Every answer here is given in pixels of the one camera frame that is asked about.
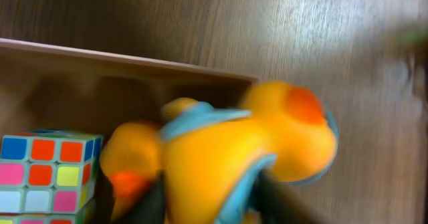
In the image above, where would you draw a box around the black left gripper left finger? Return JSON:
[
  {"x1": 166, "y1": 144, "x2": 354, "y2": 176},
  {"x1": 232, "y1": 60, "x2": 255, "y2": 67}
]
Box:
[{"x1": 116, "y1": 175, "x2": 167, "y2": 224}]

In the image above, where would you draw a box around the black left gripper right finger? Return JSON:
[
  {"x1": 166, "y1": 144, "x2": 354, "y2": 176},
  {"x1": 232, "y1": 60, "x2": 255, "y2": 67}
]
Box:
[{"x1": 255, "y1": 172, "x2": 325, "y2": 224}]

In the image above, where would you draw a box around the yellow dog toy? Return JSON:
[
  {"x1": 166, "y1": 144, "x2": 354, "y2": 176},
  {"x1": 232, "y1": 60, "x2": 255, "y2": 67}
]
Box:
[{"x1": 100, "y1": 121, "x2": 163, "y2": 221}]

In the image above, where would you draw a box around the orange blue duck toy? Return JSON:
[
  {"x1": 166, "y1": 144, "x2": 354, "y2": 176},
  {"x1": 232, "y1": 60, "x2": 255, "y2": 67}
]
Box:
[{"x1": 160, "y1": 81, "x2": 338, "y2": 223}]

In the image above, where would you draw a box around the Rubik's cube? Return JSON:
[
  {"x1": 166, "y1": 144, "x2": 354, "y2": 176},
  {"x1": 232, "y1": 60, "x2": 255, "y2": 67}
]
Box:
[
  {"x1": 1, "y1": 201, "x2": 96, "y2": 224},
  {"x1": 1, "y1": 129, "x2": 104, "y2": 214}
]

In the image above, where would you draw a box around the pink cardboard box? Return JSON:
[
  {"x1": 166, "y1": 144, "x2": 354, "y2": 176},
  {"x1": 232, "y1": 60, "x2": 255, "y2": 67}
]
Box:
[{"x1": 0, "y1": 38, "x2": 327, "y2": 224}]

